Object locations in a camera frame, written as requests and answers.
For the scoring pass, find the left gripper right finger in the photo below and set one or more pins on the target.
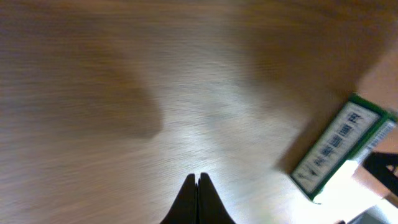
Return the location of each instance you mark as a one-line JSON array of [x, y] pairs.
[[210, 207]]

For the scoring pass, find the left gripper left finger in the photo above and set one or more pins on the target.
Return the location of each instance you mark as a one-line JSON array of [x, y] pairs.
[[184, 207]]

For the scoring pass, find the green white gum pack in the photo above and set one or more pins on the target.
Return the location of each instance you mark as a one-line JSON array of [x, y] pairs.
[[358, 127]]

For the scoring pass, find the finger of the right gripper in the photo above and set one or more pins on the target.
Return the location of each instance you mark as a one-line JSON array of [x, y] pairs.
[[383, 166]]

